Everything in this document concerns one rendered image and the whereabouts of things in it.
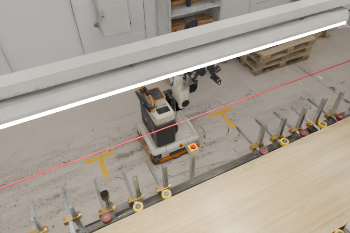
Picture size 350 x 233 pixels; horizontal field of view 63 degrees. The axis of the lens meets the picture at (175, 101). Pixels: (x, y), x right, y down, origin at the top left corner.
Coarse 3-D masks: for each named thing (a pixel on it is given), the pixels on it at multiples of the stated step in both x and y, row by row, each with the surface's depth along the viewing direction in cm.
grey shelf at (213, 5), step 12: (156, 0) 426; (168, 0) 387; (204, 0) 440; (216, 0) 439; (168, 12) 399; (180, 12) 409; (192, 12) 468; (204, 12) 479; (216, 12) 453; (168, 24) 413
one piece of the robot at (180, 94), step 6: (186, 72) 308; (168, 78) 330; (174, 78) 316; (180, 78) 311; (174, 84) 322; (180, 84) 325; (174, 90) 344; (180, 90) 333; (186, 90) 336; (174, 96) 348; (180, 96) 334; (186, 96) 337; (180, 102) 339; (186, 102) 344; (180, 108) 346
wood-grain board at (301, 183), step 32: (256, 160) 260; (288, 160) 259; (320, 160) 259; (192, 192) 237; (224, 192) 236; (256, 192) 236; (288, 192) 235; (320, 192) 235; (128, 224) 218; (160, 224) 217; (192, 224) 217; (224, 224) 217; (256, 224) 216; (288, 224) 216; (320, 224) 215
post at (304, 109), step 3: (303, 108) 278; (306, 108) 276; (303, 111) 279; (306, 111) 279; (300, 114) 284; (303, 114) 280; (300, 117) 285; (303, 117) 283; (300, 120) 287; (297, 123) 291; (300, 123) 289; (297, 126) 293; (300, 126) 293; (294, 135) 301
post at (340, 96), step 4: (340, 92) 293; (344, 92) 291; (340, 96) 294; (336, 100) 300; (340, 100) 298; (336, 104) 302; (332, 108) 308; (336, 108) 306; (332, 112) 310; (328, 120) 318
